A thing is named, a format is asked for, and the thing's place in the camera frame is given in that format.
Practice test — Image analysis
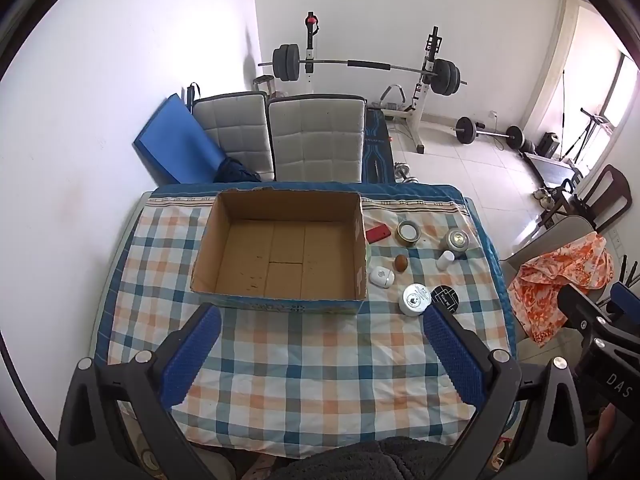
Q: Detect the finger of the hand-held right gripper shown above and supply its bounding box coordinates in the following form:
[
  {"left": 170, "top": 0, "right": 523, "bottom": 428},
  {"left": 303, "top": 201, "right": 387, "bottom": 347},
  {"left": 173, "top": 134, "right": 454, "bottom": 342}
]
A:
[
  {"left": 556, "top": 285, "right": 608, "bottom": 342},
  {"left": 611, "top": 281, "right": 640, "bottom": 322}
]

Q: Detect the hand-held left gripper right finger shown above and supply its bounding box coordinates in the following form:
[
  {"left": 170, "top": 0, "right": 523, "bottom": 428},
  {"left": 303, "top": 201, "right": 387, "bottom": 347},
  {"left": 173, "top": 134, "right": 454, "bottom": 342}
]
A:
[{"left": 422, "top": 304, "right": 586, "bottom": 480}]

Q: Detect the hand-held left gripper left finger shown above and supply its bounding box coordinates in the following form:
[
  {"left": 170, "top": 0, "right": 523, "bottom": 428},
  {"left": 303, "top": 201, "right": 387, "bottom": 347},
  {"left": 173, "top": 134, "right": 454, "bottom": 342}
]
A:
[{"left": 59, "top": 304, "right": 223, "bottom": 480}]

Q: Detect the black round patterned tin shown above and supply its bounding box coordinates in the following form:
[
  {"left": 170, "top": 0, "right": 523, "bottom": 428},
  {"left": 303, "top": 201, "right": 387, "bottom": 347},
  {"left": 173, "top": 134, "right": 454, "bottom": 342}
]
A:
[{"left": 430, "top": 285, "right": 459, "bottom": 315}]

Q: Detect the white round jar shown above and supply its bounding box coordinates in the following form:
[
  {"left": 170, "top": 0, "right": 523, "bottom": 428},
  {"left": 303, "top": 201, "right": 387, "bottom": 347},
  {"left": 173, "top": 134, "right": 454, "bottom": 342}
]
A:
[{"left": 398, "top": 283, "right": 432, "bottom": 317}]

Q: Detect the white square device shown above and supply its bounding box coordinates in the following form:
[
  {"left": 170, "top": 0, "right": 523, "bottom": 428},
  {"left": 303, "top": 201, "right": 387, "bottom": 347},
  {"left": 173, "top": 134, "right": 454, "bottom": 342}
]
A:
[{"left": 369, "top": 265, "right": 395, "bottom": 289}]

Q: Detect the silver round tin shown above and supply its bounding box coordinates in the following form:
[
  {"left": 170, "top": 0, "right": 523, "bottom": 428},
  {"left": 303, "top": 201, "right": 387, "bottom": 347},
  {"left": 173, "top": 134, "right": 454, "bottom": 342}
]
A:
[{"left": 440, "top": 228, "right": 471, "bottom": 257}]

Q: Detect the cardboard box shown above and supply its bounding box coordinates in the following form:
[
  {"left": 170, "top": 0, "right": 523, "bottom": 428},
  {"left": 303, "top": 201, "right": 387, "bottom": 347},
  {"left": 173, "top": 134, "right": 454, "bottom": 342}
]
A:
[{"left": 190, "top": 187, "right": 370, "bottom": 315}]

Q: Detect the person's right hand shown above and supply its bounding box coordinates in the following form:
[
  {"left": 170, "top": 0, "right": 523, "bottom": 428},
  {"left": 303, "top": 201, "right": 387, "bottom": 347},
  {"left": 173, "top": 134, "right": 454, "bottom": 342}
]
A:
[{"left": 586, "top": 402, "right": 621, "bottom": 467}]

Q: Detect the orange patterned cloth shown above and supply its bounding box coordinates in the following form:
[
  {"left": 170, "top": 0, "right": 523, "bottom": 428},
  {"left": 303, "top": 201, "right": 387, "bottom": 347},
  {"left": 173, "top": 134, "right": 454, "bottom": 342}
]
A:
[{"left": 507, "top": 232, "right": 615, "bottom": 345}]

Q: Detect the dark wooden chair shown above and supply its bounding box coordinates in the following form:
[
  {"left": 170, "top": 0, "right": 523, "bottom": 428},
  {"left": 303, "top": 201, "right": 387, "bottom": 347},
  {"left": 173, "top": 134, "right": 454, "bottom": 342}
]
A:
[{"left": 542, "top": 164, "right": 633, "bottom": 233}]

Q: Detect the checked tablecloth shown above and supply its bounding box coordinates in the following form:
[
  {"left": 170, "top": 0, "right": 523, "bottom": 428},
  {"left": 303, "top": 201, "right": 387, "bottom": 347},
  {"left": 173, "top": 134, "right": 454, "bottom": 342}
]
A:
[{"left": 95, "top": 182, "right": 513, "bottom": 461}]

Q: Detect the dark low platform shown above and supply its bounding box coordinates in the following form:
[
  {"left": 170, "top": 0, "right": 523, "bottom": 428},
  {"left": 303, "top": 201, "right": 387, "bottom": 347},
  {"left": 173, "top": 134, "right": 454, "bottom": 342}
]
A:
[{"left": 522, "top": 152, "right": 581, "bottom": 191}]

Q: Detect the person's dark grey clothing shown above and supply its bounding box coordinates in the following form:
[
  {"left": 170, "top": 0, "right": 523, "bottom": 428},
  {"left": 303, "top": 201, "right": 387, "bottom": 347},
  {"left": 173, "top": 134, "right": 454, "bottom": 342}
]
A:
[{"left": 270, "top": 436, "right": 451, "bottom": 480}]

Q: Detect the black tripod stand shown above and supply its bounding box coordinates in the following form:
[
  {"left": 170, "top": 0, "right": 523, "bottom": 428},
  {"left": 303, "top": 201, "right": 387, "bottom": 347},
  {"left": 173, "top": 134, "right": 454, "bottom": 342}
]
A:
[{"left": 560, "top": 107, "right": 616, "bottom": 166}]

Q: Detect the dark blue cloth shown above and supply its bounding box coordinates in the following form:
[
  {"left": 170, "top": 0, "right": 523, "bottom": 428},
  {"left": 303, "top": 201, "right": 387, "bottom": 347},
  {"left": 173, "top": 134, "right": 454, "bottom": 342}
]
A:
[{"left": 215, "top": 156, "right": 262, "bottom": 183}]

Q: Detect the short barbell with black plates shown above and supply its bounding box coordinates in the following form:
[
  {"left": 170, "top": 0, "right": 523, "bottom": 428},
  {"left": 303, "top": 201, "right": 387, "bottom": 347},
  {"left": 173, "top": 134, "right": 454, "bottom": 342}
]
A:
[{"left": 455, "top": 116, "right": 525, "bottom": 151}]

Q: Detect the blue exercise mat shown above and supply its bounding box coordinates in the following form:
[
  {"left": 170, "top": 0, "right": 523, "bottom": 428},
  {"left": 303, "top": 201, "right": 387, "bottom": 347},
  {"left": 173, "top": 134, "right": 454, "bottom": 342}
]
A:
[{"left": 132, "top": 92, "right": 226, "bottom": 184}]

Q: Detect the blue weight bench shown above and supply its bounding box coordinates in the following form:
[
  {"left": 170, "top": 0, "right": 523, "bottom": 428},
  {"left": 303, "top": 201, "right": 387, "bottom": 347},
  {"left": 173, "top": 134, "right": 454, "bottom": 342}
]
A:
[{"left": 362, "top": 107, "right": 396, "bottom": 183}]

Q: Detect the grey padded chair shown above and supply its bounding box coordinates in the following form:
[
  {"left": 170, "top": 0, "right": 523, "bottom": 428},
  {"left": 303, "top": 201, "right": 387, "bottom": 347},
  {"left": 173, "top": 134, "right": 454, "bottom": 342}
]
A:
[
  {"left": 192, "top": 91, "right": 275, "bottom": 182},
  {"left": 267, "top": 94, "right": 368, "bottom": 183}
]

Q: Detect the white barbell rack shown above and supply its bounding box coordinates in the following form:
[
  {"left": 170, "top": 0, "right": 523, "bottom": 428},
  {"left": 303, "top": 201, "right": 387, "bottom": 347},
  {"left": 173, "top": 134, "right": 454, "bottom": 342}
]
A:
[{"left": 300, "top": 10, "right": 446, "bottom": 156}]

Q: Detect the long barbell with black plates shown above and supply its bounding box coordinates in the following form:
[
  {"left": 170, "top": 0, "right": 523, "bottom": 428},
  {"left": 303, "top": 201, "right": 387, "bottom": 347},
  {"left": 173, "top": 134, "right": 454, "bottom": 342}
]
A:
[{"left": 257, "top": 44, "right": 468, "bottom": 96}]

